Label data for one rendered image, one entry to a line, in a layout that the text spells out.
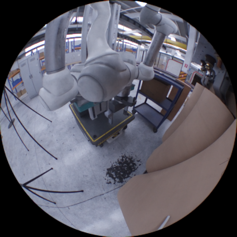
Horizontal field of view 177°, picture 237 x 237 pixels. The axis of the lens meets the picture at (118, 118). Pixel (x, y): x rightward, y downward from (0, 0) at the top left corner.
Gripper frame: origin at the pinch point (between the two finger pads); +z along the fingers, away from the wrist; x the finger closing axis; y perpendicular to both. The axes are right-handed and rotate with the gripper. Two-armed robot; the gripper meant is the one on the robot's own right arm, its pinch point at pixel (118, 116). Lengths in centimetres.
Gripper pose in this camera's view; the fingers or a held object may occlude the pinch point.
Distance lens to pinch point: 51.2
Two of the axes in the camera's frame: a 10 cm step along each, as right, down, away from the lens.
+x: -7.2, 4.6, -5.2
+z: -0.8, 6.9, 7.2
